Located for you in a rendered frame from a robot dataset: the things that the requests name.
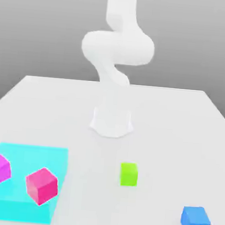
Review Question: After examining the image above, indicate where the large cyan box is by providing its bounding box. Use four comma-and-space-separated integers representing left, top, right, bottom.
0, 142, 70, 225

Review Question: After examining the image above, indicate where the small green cube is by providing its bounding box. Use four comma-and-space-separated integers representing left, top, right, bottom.
119, 161, 140, 188

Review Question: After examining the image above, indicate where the small blue cube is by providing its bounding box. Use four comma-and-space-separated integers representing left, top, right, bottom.
180, 204, 213, 225

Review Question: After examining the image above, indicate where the small pink cube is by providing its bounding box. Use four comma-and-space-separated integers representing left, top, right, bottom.
23, 166, 60, 208

